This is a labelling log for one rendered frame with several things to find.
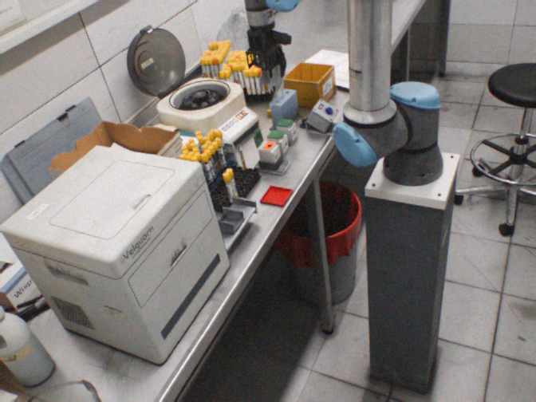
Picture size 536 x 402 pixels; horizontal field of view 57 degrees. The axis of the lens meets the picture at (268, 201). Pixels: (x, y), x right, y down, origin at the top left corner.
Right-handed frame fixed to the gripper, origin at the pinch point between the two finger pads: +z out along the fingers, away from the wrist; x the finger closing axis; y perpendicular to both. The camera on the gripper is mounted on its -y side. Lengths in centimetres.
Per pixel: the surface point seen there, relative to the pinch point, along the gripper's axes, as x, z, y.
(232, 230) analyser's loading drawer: 16, 10, 50
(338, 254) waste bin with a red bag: 14, 70, -4
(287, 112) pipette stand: 2.0, 9.4, -1.3
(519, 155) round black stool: 61, 74, -95
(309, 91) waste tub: 3.3, 8.4, -14.1
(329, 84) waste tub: 6.3, 9.7, -22.4
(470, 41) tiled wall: 8, 79, -223
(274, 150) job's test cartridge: 9.9, 8.2, 19.6
